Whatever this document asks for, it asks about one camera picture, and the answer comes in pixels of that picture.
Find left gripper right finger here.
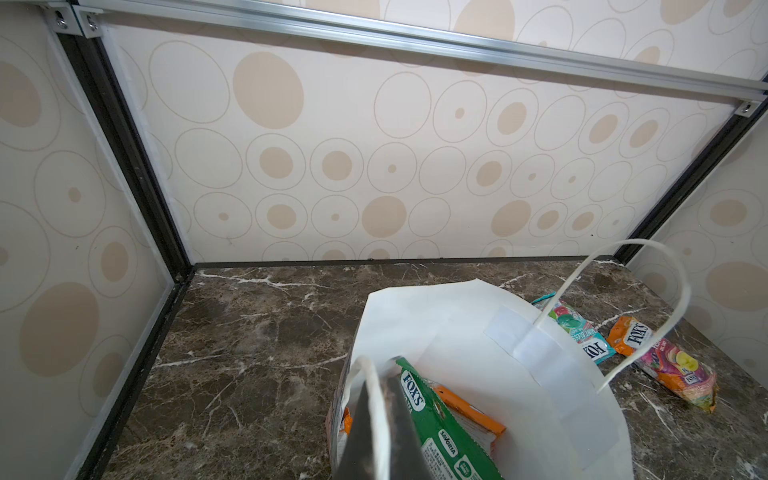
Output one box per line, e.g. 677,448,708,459
383,377,431,480

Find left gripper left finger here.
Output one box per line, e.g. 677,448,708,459
334,383,376,480

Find green snack bag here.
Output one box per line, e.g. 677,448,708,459
395,357,503,480

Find orange snack bag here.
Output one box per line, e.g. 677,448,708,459
340,407,353,435
429,382,506,455

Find floral white paper bag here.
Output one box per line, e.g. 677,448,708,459
326,238,692,480

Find teal Fox's candy bag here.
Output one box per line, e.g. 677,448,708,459
548,300,616,364

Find pink Fox's candy bag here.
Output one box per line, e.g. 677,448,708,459
607,316,718,413

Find black frame post right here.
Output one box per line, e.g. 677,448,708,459
629,99,767,240

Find black frame post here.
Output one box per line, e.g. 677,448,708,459
57,33,193,283
629,99,767,240

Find black frame post left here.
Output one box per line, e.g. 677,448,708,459
57,33,193,283

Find horizontal aluminium rail back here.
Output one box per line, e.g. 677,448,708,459
73,1,767,118

